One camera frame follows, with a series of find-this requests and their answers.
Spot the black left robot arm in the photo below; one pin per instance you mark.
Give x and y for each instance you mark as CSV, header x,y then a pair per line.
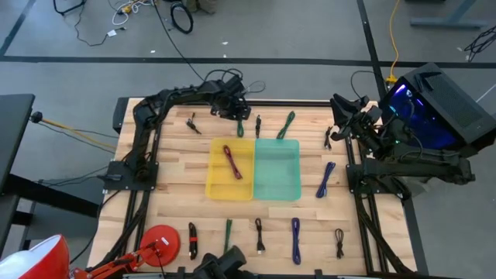
x,y
143,116

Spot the wooden stick with black knob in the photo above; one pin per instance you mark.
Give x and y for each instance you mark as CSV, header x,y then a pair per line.
x,y
36,117

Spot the green plastic tray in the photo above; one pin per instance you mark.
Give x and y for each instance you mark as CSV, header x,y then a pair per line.
x,y
277,182

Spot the black table corner panel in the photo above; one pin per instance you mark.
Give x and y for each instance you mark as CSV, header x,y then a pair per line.
x,y
120,116

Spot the black side desk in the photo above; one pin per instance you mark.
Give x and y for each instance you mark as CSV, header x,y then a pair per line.
x,y
13,131

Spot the black computer tower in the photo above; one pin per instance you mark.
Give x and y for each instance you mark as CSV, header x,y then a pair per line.
x,y
453,104

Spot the red lamp base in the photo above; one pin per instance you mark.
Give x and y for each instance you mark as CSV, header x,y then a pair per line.
x,y
166,248

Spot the red lamp shade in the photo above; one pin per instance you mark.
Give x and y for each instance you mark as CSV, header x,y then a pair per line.
x,y
42,263

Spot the grey desk foot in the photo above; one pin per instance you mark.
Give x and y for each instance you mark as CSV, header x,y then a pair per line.
x,y
445,21

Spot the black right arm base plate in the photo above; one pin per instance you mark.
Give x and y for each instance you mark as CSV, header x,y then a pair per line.
x,y
353,179

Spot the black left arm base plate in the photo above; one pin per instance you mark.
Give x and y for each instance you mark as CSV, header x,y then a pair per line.
x,y
116,176

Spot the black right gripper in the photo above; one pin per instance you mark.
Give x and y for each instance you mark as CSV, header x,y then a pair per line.
x,y
364,124

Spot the yellow plastic tray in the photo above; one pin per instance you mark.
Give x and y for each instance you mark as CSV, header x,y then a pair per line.
x,y
221,190

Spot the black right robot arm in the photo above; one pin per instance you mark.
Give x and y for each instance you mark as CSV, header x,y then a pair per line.
x,y
418,168

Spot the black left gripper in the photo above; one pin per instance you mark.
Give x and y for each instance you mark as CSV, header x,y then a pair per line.
x,y
228,100

